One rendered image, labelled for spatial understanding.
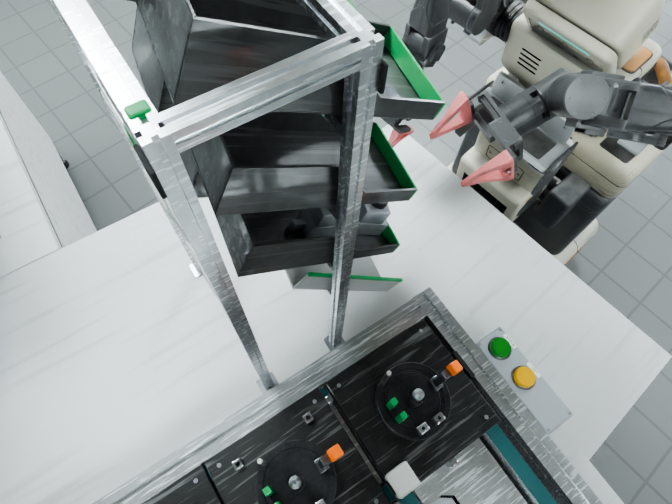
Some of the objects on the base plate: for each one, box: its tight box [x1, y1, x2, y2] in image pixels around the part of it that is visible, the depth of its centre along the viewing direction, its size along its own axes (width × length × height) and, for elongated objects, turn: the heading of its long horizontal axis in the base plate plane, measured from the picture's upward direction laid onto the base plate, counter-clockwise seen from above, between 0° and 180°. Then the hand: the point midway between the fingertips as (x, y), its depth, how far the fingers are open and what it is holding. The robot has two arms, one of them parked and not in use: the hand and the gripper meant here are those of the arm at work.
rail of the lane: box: [412, 287, 603, 504], centre depth 90 cm, size 6×89×11 cm, turn 32°
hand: (449, 157), depth 73 cm, fingers open, 9 cm apart
